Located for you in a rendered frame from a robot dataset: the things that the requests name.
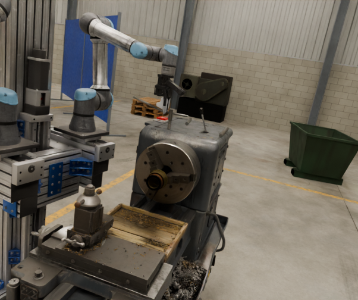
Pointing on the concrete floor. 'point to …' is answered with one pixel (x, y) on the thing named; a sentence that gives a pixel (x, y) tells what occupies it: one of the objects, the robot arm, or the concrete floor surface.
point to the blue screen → (85, 63)
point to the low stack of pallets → (146, 108)
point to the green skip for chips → (320, 153)
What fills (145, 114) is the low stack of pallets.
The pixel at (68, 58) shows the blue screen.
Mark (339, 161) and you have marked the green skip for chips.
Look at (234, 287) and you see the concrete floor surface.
